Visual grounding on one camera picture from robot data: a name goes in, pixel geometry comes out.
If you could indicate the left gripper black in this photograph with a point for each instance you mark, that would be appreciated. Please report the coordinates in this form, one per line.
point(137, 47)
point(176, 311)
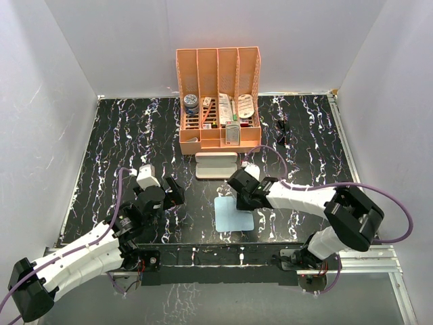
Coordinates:
point(177, 193)

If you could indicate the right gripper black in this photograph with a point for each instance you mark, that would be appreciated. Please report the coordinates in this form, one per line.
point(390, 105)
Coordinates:
point(243, 206)

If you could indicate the blue cleaning cloth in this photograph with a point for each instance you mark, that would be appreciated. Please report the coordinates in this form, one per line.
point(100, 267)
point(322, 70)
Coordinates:
point(228, 218)

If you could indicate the pink glasses case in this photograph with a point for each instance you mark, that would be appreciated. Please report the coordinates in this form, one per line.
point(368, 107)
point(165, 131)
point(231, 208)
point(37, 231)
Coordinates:
point(215, 165)

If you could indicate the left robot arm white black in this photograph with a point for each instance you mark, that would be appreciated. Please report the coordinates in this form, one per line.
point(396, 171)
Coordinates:
point(35, 286)

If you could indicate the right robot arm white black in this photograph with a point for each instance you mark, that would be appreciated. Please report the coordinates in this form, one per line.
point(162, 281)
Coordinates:
point(353, 217)

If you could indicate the black sunglasses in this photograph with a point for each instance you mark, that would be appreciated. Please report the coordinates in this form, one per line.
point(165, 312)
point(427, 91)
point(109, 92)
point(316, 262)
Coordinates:
point(284, 132)

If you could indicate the grey white small box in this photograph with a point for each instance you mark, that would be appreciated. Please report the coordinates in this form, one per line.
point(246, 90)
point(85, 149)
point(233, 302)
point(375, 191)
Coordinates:
point(232, 130)

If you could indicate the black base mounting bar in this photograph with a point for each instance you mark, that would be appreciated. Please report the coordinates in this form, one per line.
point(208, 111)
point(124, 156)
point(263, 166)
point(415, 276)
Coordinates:
point(236, 263)

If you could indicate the white tube package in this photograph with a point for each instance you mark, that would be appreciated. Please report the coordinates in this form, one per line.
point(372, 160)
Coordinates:
point(225, 112)

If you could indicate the oval beige tag package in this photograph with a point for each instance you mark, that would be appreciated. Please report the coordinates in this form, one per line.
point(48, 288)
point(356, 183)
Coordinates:
point(245, 107)

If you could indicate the blue white round tin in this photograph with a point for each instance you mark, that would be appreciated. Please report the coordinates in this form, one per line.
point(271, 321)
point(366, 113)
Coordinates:
point(191, 104)

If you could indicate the red pencil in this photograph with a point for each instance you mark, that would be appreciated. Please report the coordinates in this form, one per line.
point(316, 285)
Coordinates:
point(207, 112)

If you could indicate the small white card box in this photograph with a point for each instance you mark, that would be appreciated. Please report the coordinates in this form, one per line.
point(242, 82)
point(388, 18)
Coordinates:
point(206, 102)

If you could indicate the orange desk organizer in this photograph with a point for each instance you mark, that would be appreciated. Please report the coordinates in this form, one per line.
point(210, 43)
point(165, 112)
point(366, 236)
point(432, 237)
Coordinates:
point(206, 72)

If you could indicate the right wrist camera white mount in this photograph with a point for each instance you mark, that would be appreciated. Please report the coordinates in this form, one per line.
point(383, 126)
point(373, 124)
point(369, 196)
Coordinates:
point(251, 169)

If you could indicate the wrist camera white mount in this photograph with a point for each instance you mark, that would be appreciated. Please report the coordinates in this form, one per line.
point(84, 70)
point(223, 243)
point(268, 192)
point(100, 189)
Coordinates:
point(145, 176)
point(251, 169)

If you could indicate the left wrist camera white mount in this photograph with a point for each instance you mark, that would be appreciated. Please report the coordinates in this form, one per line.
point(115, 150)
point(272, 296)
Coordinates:
point(145, 176)

